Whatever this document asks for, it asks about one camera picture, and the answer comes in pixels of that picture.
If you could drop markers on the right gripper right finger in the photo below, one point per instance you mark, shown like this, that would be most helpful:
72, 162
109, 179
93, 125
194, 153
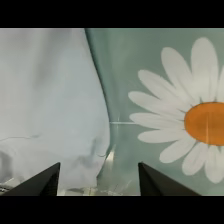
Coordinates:
156, 183

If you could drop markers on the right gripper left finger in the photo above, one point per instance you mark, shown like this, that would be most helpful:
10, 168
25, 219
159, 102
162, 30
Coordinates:
40, 185

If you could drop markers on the pale blue shirt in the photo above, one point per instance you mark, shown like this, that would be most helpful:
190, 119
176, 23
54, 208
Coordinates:
50, 100

